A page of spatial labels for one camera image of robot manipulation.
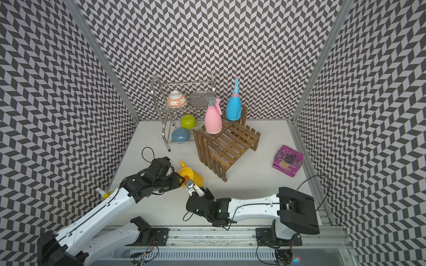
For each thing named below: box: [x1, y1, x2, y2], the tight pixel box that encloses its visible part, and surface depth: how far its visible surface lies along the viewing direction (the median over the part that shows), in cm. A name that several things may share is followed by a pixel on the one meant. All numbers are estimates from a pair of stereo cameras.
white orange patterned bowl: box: [166, 90, 187, 108], surface depth 88 cm
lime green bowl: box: [180, 114, 197, 130], surface depth 110 cm
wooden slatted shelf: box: [193, 105, 261, 183], surface depth 88 cm
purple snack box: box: [272, 145, 304, 178], surface depth 95 cm
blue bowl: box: [171, 127, 191, 143], surface depth 104 cm
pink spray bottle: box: [204, 96, 223, 135], surface depth 73 cm
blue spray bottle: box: [225, 75, 242, 122], surface depth 78 cm
